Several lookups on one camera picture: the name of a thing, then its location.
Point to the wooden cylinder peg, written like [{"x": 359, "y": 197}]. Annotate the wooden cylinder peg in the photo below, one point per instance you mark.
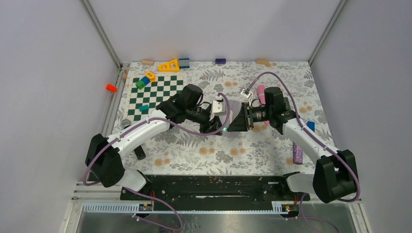
[
  {"x": 263, "y": 62},
  {"x": 147, "y": 62}
]

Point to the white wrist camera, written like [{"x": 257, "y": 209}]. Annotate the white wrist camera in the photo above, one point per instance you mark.
[
  {"x": 218, "y": 107},
  {"x": 246, "y": 93}
]

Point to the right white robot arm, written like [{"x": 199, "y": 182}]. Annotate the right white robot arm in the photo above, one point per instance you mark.
[{"x": 335, "y": 174}]

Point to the green white chessboard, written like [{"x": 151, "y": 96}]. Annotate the green white chessboard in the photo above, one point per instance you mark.
[{"x": 152, "y": 94}]

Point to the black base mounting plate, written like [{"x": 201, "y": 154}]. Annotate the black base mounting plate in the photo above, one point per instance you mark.
[{"x": 222, "y": 193}]

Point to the dark blue lego brick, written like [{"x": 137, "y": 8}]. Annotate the dark blue lego brick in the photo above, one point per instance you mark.
[{"x": 220, "y": 60}]

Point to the blue cube block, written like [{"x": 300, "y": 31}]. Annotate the blue cube block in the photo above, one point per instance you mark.
[{"x": 145, "y": 80}]

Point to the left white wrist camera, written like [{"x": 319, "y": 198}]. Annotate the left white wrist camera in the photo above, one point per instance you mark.
[{"x": 218, "y": 107}]

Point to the pink marker pen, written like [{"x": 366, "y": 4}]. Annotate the pink marker pen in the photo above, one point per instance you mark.
[{"x": 261, "y": 95}]

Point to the teal small block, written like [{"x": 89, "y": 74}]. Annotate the teal small block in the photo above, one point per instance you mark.
[{"x": 143, "y": 108}]

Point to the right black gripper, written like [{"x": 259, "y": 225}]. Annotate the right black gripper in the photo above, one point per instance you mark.
[{"x": 241, "y": 123}]

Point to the green cube block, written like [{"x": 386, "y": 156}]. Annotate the green cube block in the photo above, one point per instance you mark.
[{"x": 140, "y": 84}]

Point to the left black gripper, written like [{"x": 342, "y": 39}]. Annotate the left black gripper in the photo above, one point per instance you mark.
[{"x": 211, "y": 126}]

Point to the orange ring toy block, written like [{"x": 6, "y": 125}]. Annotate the orange ring toy block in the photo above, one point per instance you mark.
[{"x": 151, "y": 76}]

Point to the right wooden cylinder peg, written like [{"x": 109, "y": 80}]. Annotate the right wooden cylinder peg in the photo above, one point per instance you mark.
[{"x": 263, "y": 62}]

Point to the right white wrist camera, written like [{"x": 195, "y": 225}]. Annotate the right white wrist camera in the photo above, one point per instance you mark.
[{"x": 246, "y": 93}]

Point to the colourful lego brick stack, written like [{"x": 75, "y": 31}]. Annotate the colourful lego brick stack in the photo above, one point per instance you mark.
[{"x": 311, "y": 125}]

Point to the red cylinder block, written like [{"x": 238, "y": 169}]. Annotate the red cylinder block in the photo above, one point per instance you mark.
[{"x": 111, "y": 88}]

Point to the yellow triangle toy block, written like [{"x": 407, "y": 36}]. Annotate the yellow triangle toy block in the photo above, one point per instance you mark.
[{"x": 171, "y": 66}]

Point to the left wooden cylinder peg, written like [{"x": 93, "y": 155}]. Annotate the left wooden cylinder peg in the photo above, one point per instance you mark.
[{"x": 147, "y": 62}]

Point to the purple glitter microphone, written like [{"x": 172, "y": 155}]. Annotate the purple glitter microphone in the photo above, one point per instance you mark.
[{"x": 297, "y": 154}]

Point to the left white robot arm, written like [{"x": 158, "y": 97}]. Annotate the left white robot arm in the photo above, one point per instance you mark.
[{"x": 106, "y": 154}]

